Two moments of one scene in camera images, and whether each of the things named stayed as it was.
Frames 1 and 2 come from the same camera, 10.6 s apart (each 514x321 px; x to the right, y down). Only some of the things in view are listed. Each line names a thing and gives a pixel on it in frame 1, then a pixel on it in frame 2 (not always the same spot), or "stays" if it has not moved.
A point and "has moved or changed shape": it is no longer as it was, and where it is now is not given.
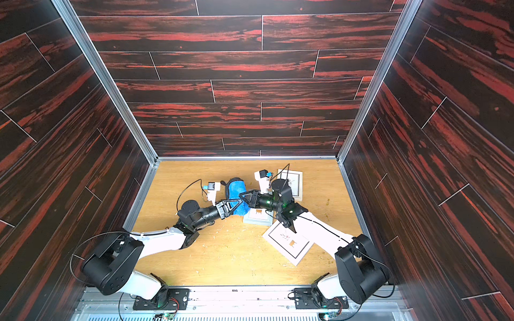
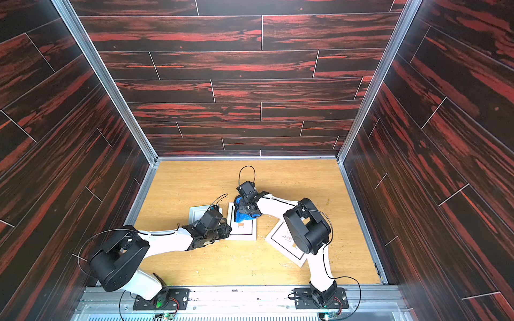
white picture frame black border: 294,178 to 243,231
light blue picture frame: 259,216 has moved or changed shape
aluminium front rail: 242,304 stays
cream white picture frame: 292,247 stays
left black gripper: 220,209 to 225,229
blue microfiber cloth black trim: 233,188 to 240,216
